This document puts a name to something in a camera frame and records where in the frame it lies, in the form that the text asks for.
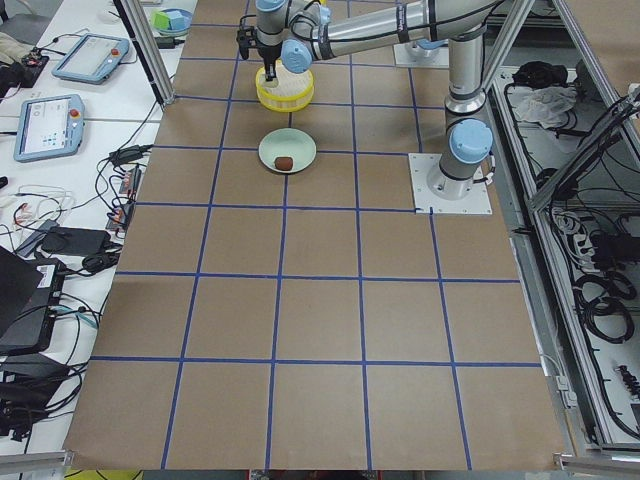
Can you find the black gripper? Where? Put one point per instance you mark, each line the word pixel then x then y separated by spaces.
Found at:
pixel 268 55

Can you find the yellow steamer top layer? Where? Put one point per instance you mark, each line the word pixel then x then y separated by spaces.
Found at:
pixel 287 86

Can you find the yellow steamer layer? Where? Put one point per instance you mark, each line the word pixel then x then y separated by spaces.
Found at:
pixel 287 86
pixel 285 104

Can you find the brown chocolate bun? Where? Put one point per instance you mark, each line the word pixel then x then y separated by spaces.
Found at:
pixel 284 163

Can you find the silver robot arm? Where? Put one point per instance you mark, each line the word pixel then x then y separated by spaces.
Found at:
pixel 298 33

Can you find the yellow steamer bottom layer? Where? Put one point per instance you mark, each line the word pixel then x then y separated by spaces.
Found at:
pixel 285 104

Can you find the mint green plate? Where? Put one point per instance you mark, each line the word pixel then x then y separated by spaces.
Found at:
pixel 287 142

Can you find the blue cube block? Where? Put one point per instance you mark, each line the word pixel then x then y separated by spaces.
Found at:
pixel 180 19

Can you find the blue bowl with blocks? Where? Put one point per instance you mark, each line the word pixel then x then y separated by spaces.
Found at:
pixel 169 32

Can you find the green cube block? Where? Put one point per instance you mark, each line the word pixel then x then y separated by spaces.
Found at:
pixel 161 20

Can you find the far teach pendant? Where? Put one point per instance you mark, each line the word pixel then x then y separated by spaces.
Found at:
pixel 92 59

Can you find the teach pendant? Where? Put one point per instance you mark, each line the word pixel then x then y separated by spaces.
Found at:
pixel 92 59
pixel 49 128

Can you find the near teach pendant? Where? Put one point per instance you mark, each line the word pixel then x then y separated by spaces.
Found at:
pixel 49 128

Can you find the black power adapter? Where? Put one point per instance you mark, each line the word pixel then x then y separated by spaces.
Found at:
pixel 75 241

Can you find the white crumpled cloth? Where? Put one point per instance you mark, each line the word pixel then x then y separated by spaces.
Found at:
pixel 547 107

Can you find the black laptop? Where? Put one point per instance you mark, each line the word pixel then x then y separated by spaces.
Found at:
pixel 29 291

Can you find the aluminium frame post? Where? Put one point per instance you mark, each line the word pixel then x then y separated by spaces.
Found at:
pixel 139 31

